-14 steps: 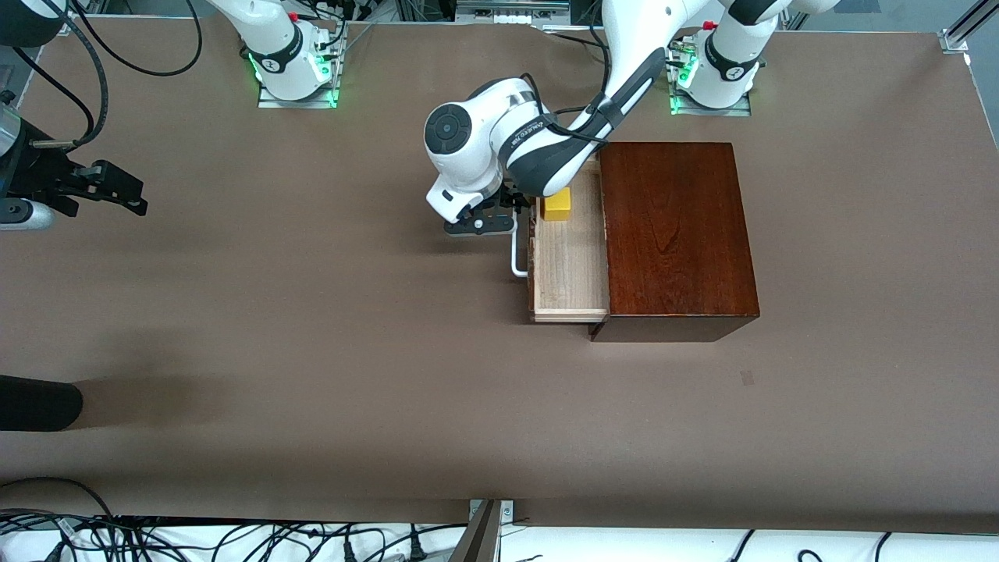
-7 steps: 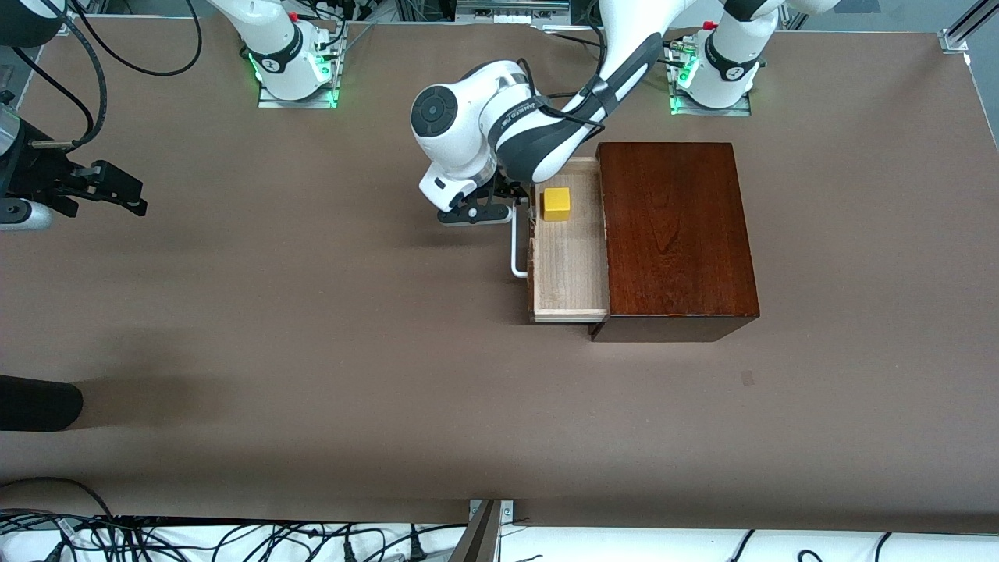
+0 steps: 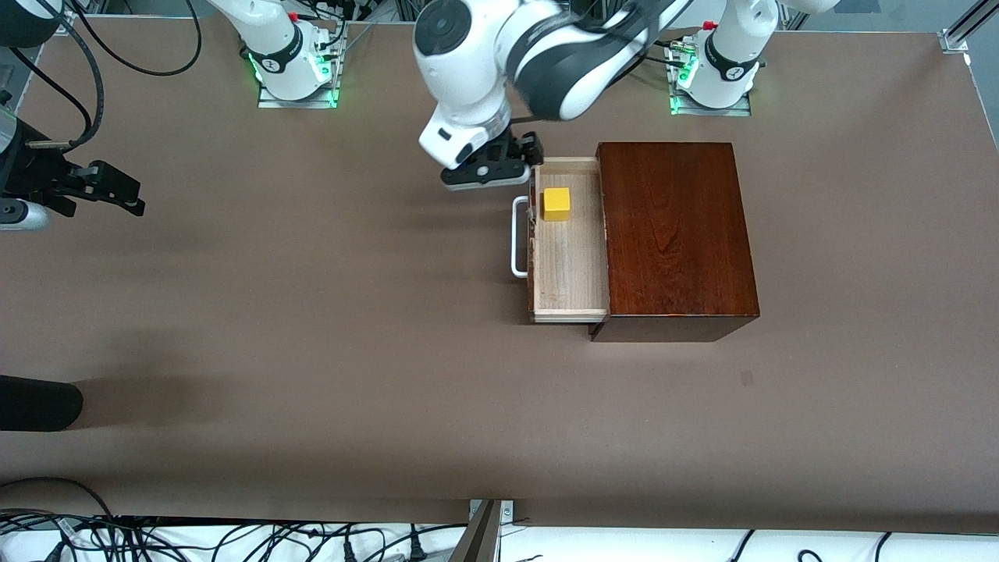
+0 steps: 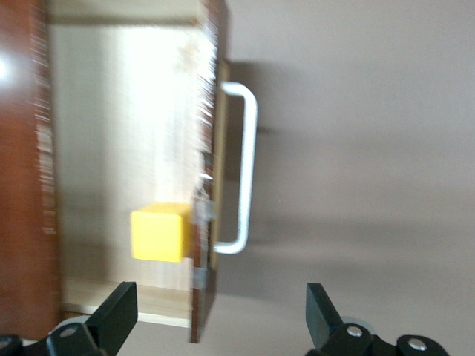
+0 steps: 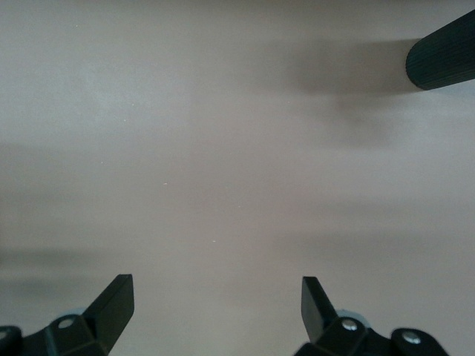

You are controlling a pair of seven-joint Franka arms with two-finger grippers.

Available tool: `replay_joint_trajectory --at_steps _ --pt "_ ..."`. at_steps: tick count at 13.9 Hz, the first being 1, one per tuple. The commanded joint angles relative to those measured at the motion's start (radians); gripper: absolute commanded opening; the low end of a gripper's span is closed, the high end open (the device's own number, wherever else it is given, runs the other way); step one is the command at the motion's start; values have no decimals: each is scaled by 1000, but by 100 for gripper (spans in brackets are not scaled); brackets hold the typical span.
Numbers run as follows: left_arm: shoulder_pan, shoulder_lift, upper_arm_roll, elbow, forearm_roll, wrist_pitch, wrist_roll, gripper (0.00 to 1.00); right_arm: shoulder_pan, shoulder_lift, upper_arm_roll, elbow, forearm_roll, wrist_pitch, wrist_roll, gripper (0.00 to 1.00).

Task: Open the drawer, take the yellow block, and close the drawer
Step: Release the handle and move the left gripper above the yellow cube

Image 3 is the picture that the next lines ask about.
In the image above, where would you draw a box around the wooden drawer with white handle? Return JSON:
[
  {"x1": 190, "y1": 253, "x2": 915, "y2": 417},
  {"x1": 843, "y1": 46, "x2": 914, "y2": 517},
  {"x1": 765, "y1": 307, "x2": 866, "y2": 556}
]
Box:
[{"x1": 511, "y1": 156, "x2": 612, "y2": 325}]

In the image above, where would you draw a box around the dark wooden drawer cabinet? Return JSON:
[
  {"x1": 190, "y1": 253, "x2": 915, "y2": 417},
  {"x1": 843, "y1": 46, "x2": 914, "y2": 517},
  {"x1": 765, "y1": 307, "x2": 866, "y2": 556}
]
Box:
[{"x1": 589, "y1": 142, "x2": 760, "y2": 343}]

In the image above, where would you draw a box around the black ribbed cylinder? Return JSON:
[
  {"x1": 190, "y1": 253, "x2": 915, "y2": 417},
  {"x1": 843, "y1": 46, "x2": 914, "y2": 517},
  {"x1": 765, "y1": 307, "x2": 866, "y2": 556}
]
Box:
[{"x1": 0, "y1": 375, "x2": 84, "y2": 432}]

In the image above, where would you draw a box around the brown table cover sheet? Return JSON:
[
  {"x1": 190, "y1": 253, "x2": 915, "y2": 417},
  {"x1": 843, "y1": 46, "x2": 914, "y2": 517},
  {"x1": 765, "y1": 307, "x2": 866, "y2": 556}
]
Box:
[{"x1": 0, "y1": 17, "x2": 999, "y2": 535}]

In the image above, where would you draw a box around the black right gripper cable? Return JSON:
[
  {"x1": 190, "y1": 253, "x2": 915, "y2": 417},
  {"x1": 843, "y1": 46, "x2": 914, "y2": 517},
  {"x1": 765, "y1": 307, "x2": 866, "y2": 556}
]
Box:
[{"x1": 0, "y1": 16, "x2": 106, "y2": 151}]

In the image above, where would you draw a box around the long black looping cable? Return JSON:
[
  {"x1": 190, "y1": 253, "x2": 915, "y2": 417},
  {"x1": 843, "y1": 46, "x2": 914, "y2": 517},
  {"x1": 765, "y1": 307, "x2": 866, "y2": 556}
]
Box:
[{"x1": 62, "y1": 0, "x2": 202, "y2": 77}]

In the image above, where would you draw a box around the aluminium frame profile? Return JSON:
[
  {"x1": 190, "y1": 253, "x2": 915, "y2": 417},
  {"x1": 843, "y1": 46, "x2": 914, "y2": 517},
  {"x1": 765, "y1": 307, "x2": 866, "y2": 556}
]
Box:
[{"x1": 939, "y1": 0, "x2": 999, "y2": 54}]

